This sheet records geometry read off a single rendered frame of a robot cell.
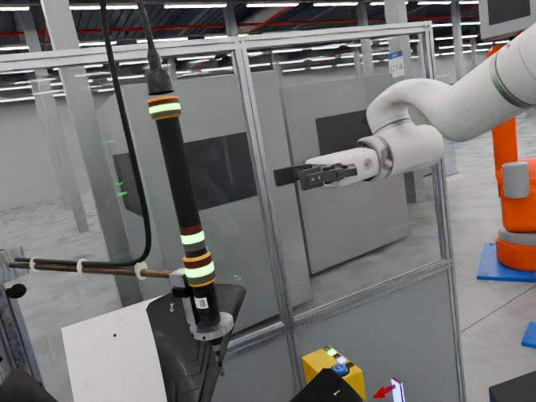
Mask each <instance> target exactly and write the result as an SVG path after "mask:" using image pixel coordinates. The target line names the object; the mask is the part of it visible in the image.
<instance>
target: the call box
mask: <svg viewBox="0 0 536 402"><path fill-rule="evenodd" d="M328 346H329V347H330V348H331V349H333V350H334V351H335V352H336V353H338V354H340V353H339V352H338V351H337V350H335V349H334V348H332V347H331V346H330V345H328ZM340 355H341V354H340ZM341 357H344V356H342V355H341ZM344 358H345V357H344ZM345 360H346V361H345V362H343V363H342V364H343V365H345V364H346V363H348V362H350V361H349V360H348V359H347V358H345ZM339 363H340V362H339V361H337V359H335V358H333V355H332V356H331V355H330V354H328V352H326V351H325V350H324V349H319V350H318V351H315V352H313V353H311V354H308V355H306V356H304V357H303V358H302V364H303V369H304V373H305V382H306V384H308V383H309V382H310V381H311V380H312V379H313V378H314V377H315V376H316V375H317V374H318V373H319V372H320V371H321V370H322V369H323V368H325V369H332V367H333V366H334V365H335V364H339ZM345 366H346V365H345ZM346 368H347V373H345V374H343V375H339V376H341V377H342V378H343V379H344V380H345V381H346V382H348V383H349V384H350V385H351V386H352V387H353V389H354V390H355V391H356V392H357V393H358V394H359V395H360V397H361V398H362V399H363V400H365V399H366V396H365V386H364V380H363V375H362V371H361V369H360V368H358V367H357V366H356V365H354V366H353V367H352V368H348V367H347V366H346Z"/></svg>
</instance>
